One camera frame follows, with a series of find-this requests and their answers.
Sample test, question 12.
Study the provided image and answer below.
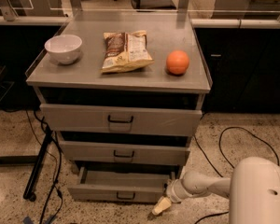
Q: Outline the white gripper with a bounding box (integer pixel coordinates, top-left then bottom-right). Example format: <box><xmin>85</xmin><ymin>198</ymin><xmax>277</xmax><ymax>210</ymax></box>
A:
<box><xmin>152</xmin><ymin>179</ymin><xmax>188</xmax><ymax>216</ymax></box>

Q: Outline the grey bottom drawer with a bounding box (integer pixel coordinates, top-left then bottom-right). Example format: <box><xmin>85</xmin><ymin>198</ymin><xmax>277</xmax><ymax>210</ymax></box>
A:
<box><xmin>68</xmin><ymin>167</ymin><xmax>175</xmax><ymax>203</ymax></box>

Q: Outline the grey drawer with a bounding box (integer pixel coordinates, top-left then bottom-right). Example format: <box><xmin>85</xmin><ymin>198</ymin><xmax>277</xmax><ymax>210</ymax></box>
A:
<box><xmin>40</xmin><ymin>104</ymin><xmax>202</xmax><ymax>136</ymax></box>
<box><xmin>60</xmin><ymin>141</ymin><xmax>189</xmax><ymax>166</ymax></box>
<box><xmin>68</xmin><ymin>167</ymin><xmax>175</xmax><ymax>203</ymax></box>

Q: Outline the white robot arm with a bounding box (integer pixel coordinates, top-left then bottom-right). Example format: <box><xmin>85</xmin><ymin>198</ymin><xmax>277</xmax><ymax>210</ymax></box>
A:
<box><xmin>152</xmin><ymin>157</ymin><xmax>280</xmax><ymax>224</ymax></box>

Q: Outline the grey middle drawer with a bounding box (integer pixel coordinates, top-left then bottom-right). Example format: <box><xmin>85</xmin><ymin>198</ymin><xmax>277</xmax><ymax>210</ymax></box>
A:
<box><xmin>60</xmin><ymin>141</ymin><xmax>189</xmax><ymax>166</ymax></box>

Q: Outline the grey metal drawer cabinet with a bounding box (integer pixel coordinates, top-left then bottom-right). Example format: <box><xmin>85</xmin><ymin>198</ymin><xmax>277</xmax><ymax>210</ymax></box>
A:
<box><xmin>25</xmin><ymin>10</ymin><xmax>213</xmax><ymax>185</ymax></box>

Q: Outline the grey top drawer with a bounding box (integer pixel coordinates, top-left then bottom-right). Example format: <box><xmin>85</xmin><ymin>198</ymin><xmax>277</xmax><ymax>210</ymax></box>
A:
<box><xmin>40</xmin><ymin>104</ymin><xmax>202</xmax><ymax>136</ymax></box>

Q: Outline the black stand leg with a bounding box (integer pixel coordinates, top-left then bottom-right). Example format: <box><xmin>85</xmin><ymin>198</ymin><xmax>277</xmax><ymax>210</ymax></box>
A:
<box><xmin>23</xmin><ymin>126</ymin><xmax>52</xmax><ymax>202</ymax></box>

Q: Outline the orange fruit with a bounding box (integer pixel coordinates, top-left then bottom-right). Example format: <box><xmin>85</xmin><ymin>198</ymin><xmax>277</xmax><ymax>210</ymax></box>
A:
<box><xmin>166</xmin><ymin>50</ymin><xmax>189</xmax><ymax>76</ymax></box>

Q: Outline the brown white chip bag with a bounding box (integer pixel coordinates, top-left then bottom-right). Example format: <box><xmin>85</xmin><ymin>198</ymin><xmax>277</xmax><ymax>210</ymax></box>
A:
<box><xmin>101</xmin><ymin>30</ymin><xmax>154</xmax><ymax>74</ymax></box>

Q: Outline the white ceramic bowl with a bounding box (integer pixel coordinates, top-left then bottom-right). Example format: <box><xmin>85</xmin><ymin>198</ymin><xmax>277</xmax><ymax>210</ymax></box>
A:
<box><xmin>45</xmin><ymin>35</ymin><xmax>82</xmax><ymax>64</ymax></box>

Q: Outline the black cable left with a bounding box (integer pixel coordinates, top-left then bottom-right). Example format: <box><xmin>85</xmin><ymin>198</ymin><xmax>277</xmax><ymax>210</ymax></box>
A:
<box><xmin>25</xmin><ymin>109</ymin><xmax>64</xmax><ymax>224</ymax></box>

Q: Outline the black floor cable right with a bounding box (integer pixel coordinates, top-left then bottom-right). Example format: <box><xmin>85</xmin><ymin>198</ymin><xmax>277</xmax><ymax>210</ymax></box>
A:
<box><xmin>193</xmin><ymin>126</ymin><xmax>280</xmax><ymax>224</ymax></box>

